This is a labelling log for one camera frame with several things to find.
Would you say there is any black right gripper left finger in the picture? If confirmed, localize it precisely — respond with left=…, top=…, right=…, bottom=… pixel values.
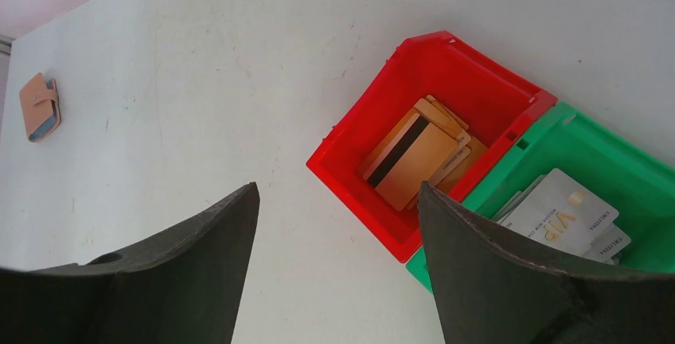
left=1, top=183, right=260, bottom=343

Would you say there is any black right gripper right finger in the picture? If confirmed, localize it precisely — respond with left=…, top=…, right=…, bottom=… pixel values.
left=418, top=183, right=674, bottom=343

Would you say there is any tan leather card holder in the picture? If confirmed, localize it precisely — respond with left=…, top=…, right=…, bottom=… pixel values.
left=19, top=72, right=61, bottom=143

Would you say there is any red plastic bin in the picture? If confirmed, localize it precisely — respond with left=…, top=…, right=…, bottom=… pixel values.
left=307, top=31, right=556, bottom=262

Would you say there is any green plastic bin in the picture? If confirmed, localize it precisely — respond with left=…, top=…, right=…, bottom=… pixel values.
left=406, top=101, right=675, bottom=294

